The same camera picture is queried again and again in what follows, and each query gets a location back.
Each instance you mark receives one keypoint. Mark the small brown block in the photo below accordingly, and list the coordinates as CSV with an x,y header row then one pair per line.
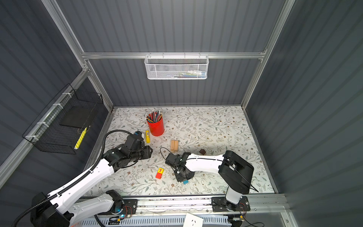
x,y
202,151

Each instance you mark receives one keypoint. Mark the white power socket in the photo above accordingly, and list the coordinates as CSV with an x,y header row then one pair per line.
x,y
192,221

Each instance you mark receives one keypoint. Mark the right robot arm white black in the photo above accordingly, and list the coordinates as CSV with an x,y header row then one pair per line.
x,y
233,169

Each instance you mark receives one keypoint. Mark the coloured pencils bunch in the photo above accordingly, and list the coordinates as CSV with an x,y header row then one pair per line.
x,y
154,117

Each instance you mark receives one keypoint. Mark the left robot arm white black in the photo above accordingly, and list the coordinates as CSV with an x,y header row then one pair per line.
x,y
60,208

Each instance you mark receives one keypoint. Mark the natural wood block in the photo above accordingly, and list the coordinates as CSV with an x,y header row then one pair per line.
x,y
172,146
176,145

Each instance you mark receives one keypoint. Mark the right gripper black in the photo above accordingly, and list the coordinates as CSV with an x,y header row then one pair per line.
x,y
178,178

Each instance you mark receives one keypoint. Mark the yellow marker in black basket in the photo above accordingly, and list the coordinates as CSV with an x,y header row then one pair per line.
x,y
80,139

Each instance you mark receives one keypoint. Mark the black wire wall basket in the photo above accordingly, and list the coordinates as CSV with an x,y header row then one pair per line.
x,y
58,130

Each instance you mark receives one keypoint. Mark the red yellow T block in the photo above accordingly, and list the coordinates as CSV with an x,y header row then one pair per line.
x,y
159,173

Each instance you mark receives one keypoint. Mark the white wire mesh basket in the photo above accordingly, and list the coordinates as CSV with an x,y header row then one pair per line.
x,y
159,68

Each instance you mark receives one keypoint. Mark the markers in white basket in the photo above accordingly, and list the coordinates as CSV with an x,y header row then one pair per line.
x,y
194,74

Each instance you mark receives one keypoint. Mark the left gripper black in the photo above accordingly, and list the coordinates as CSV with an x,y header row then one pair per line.
x,y
147,152

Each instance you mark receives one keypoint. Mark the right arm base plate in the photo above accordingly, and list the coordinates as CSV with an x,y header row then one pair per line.
x,y
220,204

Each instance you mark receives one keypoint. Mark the yellow highlighter on table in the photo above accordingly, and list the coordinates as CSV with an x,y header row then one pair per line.
x,y
148,136

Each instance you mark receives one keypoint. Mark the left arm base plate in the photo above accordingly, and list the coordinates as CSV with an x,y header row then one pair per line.
x,y
124,207

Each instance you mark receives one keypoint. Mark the red pencil cup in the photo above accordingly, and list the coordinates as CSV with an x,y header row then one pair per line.
x,y
156,128

